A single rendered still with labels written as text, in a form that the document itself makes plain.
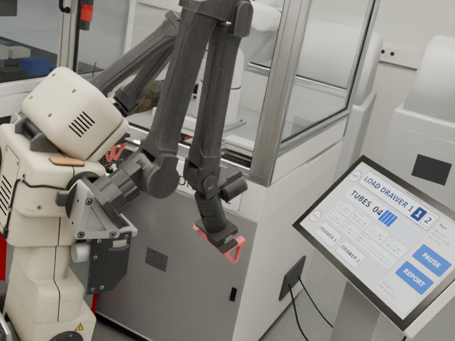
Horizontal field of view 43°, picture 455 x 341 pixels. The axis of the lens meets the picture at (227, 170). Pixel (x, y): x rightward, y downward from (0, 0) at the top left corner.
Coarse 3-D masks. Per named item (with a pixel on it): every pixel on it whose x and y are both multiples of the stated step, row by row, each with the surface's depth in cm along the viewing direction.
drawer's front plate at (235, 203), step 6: (180, 162) 218; (180, 168) 219; (180, 174) 219; (180, 180) 220; (180, 186) 221; (186, 186) 219; (192, 192) 219; (234, 198) 211; (240, 198) 211; (222, 204) 214; (228, 204) 212; (234, 204) 211; (234, 210) 212
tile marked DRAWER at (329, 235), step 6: (324, 222) 168; (318, 228) 168; (324, 228) 167; (330, 228) 166; (318, 234) 167; (324, 234) 166; (330, 234) 164; (336, 234) 163; (324, 240) 164; (330, 240) 163; (336, 240) 162; (330, 246) 161
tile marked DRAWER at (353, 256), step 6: (348, 240) 159; (342, 246) 159; (348, 246) 158; (354, 246) 157; (336, 252) 159; (342, 252) 158; (348, 252) 156; (354, 252) 155; (360, 252) 154; (348, 258) 155; (354, 258) 154; (360, 258) 153; (354, 264) 153
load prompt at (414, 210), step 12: (360, 180) 170; (372, 180) 167; (384, 180) 165; (372, 192) 164; (384, 192) 162; (396, 192) 159; (396, 204) 157; (408, 204) 154; (420, 204) 152; (408, 216) 152; (420, 216) 150; (432, 216) 148
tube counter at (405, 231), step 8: (376, 208) 160; (384, 208) 158; (376, 216) 158; (384, 216) 157; (392, 216) 155; (384, 224) 155; (392, 224) 154; (400, 224) 152; (408, 224) 150; (400, 232) 150; (408, 232) 149; (416, 232) 147; (408, 240) 147; (416, 240) 146
